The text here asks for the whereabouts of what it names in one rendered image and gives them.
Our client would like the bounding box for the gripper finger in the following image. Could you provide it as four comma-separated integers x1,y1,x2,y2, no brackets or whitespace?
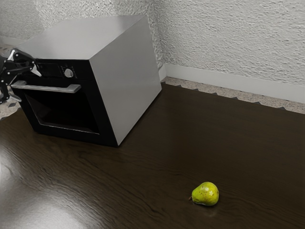
0,78,21,105
4,48,42,77

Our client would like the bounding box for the silver oven with black front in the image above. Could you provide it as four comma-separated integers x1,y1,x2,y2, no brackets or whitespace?
10,15,162,147

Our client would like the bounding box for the green pear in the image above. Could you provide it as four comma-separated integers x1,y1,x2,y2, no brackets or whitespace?
189,181,220,207

